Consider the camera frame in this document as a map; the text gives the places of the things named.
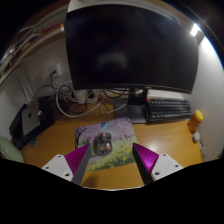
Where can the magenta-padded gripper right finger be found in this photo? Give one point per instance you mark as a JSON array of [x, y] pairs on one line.
[[146, 159]]

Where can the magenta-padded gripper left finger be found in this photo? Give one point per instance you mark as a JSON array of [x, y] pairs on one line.
[[77, 160]]

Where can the transparent computer mouse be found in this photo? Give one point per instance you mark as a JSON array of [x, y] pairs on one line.
[[102, 143]]

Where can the flower print mouse pad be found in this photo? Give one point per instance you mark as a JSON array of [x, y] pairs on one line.
[[121, 140]]

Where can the black desktop stand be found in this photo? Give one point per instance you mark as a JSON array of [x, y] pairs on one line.
[[48, 115]]

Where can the dark grey keyboard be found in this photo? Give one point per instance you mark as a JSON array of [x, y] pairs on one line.
[[170, 109]]

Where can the orange jar with yellow lid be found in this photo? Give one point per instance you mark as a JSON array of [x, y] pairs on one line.
[[195, 122]]

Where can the silver mini computer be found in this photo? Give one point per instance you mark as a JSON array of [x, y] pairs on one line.
[[30, 118]]

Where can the white power strip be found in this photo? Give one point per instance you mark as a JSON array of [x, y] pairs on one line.
[[81, 96]]

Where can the black computer monitor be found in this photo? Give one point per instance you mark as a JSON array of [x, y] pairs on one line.
[[133, 46]]

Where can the white ceiling light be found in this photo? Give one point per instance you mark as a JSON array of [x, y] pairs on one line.
[[194, 29]]

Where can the white wall outlet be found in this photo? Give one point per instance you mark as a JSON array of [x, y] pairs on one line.
[[51, 71]]

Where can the wooden wall shelf unit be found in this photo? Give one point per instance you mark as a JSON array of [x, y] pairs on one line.
[[30, 43]]

